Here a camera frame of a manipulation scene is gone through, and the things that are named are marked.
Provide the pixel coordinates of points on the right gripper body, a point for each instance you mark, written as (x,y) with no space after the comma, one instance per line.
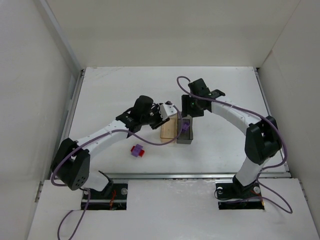
(188,107)

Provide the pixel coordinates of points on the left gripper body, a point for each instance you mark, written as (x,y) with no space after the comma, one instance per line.
(157,122)

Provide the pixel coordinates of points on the purple lego stack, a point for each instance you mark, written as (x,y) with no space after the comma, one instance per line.
(137,150)
(185,125)

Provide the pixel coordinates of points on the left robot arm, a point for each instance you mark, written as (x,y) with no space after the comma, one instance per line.
(71,166)

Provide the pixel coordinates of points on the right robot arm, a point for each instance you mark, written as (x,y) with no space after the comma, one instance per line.
(261,133)

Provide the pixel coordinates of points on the amber transparent container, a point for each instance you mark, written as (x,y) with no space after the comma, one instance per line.
(169,129)

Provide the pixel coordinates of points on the grey transparent container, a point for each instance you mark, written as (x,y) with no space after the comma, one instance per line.
(185,138)

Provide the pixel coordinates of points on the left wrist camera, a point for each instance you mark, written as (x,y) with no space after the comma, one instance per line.
(167,111)

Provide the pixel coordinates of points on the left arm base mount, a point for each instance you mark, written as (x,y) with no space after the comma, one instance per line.
(116,200)

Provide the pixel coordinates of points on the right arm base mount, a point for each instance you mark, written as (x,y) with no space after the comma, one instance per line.
(229,199)

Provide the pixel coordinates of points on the aluminium front rail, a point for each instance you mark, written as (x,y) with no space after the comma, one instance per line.
(169,176)

